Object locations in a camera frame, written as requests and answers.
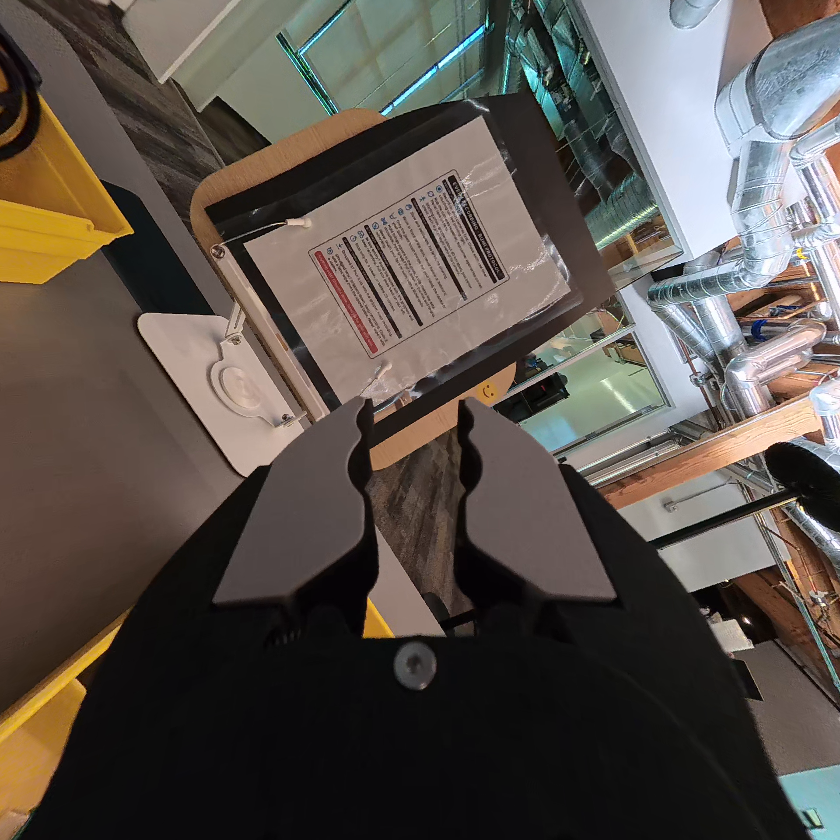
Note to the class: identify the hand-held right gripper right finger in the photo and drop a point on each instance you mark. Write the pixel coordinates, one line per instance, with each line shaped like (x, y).
(531, 518)

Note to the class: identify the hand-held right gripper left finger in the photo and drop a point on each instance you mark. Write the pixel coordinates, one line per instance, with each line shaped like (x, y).
(302, 518)

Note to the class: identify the yellow plastic bin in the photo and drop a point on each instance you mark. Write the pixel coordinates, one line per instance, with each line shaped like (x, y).
(33, 754)
(39, 229)

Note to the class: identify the white stand base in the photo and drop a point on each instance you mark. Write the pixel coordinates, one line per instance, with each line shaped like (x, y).
(177, 354)

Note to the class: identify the silver pipe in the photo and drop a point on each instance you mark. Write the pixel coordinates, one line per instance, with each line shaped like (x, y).
(754, 367)

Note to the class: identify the black round object on pole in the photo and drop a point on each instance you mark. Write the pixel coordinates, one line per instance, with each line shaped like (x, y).
(800, 479)

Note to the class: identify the document sheet in plastic sleeve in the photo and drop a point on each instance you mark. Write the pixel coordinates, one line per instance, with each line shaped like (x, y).
(407, 262)

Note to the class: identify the black board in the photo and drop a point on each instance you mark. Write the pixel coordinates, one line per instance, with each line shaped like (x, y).
(544, 144)

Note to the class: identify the large silver ventilation duct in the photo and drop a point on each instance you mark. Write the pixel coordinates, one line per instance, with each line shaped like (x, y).
(768, 131)

